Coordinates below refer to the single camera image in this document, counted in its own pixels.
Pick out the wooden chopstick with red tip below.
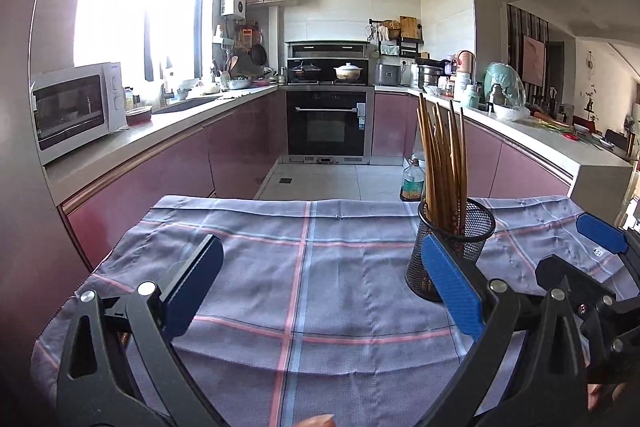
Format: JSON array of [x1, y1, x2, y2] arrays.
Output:
[[459, 106, 468, 236]]

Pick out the chopstick with red end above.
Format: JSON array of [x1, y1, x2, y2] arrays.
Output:
[[419, 95, 430, 208]]

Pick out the pink lower kitchen cabinets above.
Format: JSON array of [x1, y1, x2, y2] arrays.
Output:
[[52, 90, 570, 269]]

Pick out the right hand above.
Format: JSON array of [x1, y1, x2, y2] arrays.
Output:
[[587, 383, 630, 412]]

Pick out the left hand with bandage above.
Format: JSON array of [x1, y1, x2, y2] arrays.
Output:
[[295, 414, 336, 427]]

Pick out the black mesh utensil cup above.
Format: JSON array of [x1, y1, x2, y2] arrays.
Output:
[[405, 198, 496, 303]]

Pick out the white bowl on counter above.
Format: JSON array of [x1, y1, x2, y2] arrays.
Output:
[[494, 104, 530, 122]]

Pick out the plastic oil bottle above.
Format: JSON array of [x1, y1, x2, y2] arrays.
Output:
[[400, 157, 425, 202]]

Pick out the green dome food cover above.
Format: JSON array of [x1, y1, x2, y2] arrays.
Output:
[[484, 62, 526, 106]]

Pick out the plaid grey blue tablecloth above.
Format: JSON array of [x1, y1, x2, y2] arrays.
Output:
[[30, 196, 639, 426]]

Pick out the white microwave oven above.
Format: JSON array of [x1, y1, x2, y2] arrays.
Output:
[[30, 62, 127, 165]]

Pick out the steel rice cooker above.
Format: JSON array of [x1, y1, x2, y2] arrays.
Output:
[[375, 64, 400, 87]]

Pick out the built-in black oven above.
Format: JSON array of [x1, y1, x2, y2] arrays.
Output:
[[285, 86, 374, 164]]

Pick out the white casserole pot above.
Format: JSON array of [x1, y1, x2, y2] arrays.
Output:
[[334, 63, 362, 82]]

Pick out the black wok with lid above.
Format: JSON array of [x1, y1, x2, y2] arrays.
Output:
[[288, 61, 322, 82]]

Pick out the black range hood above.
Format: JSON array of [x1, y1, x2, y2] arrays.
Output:
[[286, 40, 370, 60]]

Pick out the black wall spice rack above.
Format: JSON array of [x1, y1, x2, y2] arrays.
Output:
[[368, 16, 423, 58]]

